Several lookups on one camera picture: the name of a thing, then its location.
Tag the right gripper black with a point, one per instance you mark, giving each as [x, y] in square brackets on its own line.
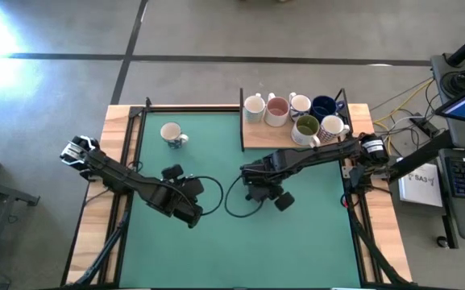
[264, 181]

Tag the white mug with text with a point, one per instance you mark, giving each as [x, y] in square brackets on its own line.
[305, 129]

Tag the blue flower white mug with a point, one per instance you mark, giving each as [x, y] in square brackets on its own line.
[172, 133]
[299, 105]

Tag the dark blue mug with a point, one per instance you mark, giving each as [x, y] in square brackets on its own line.
[323, 108]

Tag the white mug pink inside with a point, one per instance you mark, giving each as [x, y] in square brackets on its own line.
[277, 110]

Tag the wooden shelf with black frame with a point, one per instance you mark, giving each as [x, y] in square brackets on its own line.
[264, 139]

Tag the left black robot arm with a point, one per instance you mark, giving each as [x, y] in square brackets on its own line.
[115, 173]

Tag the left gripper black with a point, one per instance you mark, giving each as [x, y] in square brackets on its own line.
[183, 199]

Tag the white box labelled SA3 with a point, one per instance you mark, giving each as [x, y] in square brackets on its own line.
[421, 185]

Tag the green patterned white mug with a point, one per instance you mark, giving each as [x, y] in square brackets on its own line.
[254, 108]

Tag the red patterned white mug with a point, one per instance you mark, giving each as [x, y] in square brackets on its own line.
[330, 125]

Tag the black metal table frame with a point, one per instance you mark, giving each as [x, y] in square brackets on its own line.
[133, 225]

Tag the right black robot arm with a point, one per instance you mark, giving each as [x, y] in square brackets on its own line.
[329, 151]

